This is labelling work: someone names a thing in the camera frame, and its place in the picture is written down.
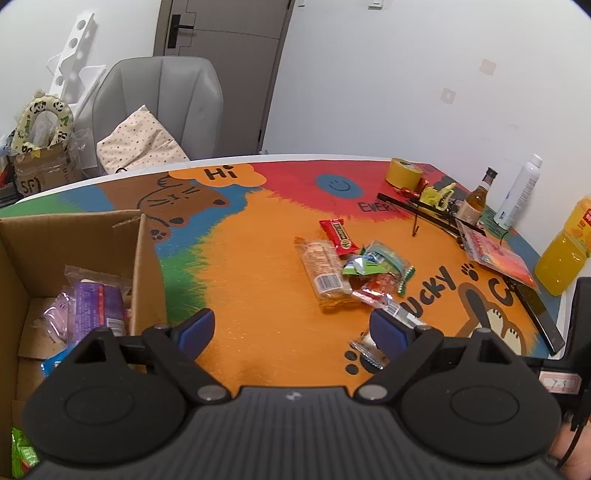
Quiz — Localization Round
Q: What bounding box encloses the blue snack packet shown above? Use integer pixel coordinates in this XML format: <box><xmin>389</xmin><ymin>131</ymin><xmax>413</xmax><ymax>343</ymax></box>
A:
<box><xmin>40</xmin><ymin>350</ymin><xmax>68</xmax><ymax>378</ymax></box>

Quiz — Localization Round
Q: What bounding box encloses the purple label snack packet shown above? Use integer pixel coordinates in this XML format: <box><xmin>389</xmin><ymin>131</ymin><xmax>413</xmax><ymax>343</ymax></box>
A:
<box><xmin>64</xmin><ymin>265</ymin><xmax>132</xmax><ymax>347</ymax></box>

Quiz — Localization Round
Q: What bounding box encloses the red orange snack packet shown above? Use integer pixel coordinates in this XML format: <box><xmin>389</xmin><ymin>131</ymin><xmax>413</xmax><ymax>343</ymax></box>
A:
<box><xmin>353</xmin><ymin>273</ymin><xmax>401</xmax><ymax>308</ymax></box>

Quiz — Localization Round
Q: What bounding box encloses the green teal cookie packet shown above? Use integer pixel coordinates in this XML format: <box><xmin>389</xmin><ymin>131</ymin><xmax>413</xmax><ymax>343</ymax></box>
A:
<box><xmin>342</xmin><ymin>240</ymin><xmax>416</xmax><ymax>296</ymax></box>

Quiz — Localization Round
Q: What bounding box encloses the long cracker packet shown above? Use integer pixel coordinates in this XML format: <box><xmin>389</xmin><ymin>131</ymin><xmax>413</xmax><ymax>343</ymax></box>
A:
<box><xmin>294</xmin><ymin>237</ymin><xmax>356</xmax><ymax>311</ymax></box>

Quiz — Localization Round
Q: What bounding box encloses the red candy bar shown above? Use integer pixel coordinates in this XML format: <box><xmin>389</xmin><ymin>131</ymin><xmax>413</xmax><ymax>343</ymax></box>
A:
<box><xmin>318</xmin><ymin>218</ymin><xmax>360</xmax><ymax>257</ymax></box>

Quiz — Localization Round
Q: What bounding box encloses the pink snack packet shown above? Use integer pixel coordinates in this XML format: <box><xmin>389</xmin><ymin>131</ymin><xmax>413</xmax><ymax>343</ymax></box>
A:
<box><xmin>33</xmin><ymin>291</ymin><xmax>75</xmax><ymax>344</ymax></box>

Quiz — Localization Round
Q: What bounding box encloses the white rice cake packet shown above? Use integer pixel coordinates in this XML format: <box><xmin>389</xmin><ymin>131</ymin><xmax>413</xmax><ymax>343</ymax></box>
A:
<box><xmin>349</xmin><ymin>306</ymin><xmax>425</xmax><ymax>369</ymax></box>

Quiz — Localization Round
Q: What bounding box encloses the person's right hand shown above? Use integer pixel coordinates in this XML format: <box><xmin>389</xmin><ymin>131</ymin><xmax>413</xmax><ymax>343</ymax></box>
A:
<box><xmin>550</xmin><ymin>424</ymin><xmax>591</xmax><ymax>480</ymax></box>

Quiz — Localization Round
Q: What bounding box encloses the black flat phone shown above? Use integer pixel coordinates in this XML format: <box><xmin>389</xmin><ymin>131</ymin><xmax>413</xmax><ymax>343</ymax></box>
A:
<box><xmin>513</xmin><ymin>283</ymin><xmax>565</xmax><ymax>355</ymax></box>

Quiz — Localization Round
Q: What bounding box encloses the green snack packet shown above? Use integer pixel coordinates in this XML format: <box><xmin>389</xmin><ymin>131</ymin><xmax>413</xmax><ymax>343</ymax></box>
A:
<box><xmin>11</xmin><ymin>428</ymin><xmax>39</xmax><ymax>479</ymax></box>

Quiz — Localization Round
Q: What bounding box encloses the orange juice bottle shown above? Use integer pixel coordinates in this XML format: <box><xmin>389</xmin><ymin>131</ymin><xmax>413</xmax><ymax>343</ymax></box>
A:
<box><xmin>534</xmin><ymin>195</ymin><xmax>591</xmax><ymax>296</ymax></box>

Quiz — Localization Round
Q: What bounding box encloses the red packet in zip bag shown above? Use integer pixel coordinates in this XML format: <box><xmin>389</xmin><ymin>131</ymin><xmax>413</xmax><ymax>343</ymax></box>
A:
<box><xmin>457</xmin><ymin>221</ymin><xmax>537</xmax><ymax>289</ymax></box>

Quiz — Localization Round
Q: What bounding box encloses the brown cardboard box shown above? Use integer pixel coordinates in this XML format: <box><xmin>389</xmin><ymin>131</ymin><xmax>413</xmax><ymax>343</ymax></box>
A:
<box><xmin>1</xmin><ymin>210</ymin><xmax>166</xmax><ymax>478</ymax></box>

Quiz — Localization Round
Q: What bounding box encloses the white spray bottle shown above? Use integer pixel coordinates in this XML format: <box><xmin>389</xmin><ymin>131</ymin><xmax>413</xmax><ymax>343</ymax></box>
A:
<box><xmin>493</xmin><ymin>154</ymin><xmax>543</xmax><ymax>231</ymax></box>

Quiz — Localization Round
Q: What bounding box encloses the amber liquor bottle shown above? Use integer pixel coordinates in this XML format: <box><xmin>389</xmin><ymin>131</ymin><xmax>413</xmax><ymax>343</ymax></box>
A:
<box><xmin>456</xmin><ymin>167</ymin><xmax>497</xmax><ymax>225</ymax></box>

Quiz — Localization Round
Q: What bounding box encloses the black wiper blade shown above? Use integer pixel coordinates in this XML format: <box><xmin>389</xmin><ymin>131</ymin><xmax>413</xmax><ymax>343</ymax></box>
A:
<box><xmin>377</xmin><ymin>193</ymin><xmax>486</xmax><ymax>236</ymax></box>

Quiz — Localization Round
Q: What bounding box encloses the colourful cartoon table mat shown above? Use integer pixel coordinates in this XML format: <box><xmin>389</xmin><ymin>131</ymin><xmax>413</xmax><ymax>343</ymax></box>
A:
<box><xmin>2</xmin><ymin>160</ymin><xmax>548</xmax><ymax>389</ymax></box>

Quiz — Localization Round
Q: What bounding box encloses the yellow tape roll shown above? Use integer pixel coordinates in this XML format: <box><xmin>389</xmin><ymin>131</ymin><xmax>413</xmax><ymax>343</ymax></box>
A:
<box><xmin>385</xmin><ymin>158</ymin><xmax>423</xmax><ymax>190</ymax></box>

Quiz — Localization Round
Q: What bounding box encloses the small cardboard box SF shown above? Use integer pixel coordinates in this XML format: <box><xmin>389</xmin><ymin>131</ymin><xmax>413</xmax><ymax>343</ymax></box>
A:
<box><xmin>12</xmin><ymin>144</ymin><xmax>83</xmax><ymax>197</ymax></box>

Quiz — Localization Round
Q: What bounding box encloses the dotted cream cushion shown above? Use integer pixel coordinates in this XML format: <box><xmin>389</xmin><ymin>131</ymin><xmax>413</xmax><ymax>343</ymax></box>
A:
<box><xmin>96</xmin><ymin>105</ymin><xmax>189</xmax><ymax>174</ymax></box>

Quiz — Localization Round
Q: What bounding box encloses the panda print neck pillow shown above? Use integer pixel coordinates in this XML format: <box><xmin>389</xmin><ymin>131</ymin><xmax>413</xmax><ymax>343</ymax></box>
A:
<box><xmin>10</xmin><ymin>90</ymin><xmax>74</xmax><ymax>154</ymax></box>

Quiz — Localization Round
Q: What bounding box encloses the grey upholstered chair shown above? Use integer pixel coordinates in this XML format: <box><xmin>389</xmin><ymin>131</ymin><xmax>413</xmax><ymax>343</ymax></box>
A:
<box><xmin>75</xmin><ymin>56</ymin><xmax>223</xmax><ymax>177</ymax></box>

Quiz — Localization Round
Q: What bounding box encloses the white perforated rack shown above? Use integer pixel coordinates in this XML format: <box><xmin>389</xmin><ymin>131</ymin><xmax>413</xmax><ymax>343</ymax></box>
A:
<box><xmin>46</xmin><ymin>11</ymin><xmax>106</xmax><ymax>116</ymax></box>

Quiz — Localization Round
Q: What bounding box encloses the grey door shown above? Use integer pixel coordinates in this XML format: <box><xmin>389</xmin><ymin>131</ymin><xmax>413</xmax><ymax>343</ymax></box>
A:
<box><xmin>153</xmin><ymin>0</ymin><xmax>294</xmax><ymax>156</ymax></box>

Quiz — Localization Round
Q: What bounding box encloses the black door handle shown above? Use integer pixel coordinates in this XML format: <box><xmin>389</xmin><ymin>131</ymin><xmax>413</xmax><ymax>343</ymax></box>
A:
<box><xmin>166</xmin><ymin>14</ymin><xmax>194</xmax><ymax>49</ymax></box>

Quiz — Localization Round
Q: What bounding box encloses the white wall switch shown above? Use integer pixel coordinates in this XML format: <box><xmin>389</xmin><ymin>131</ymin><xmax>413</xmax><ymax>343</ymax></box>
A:
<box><xmin>368</xmin><ymin>0</ymin><xmax>385</xmax><ymax>10</ymax></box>

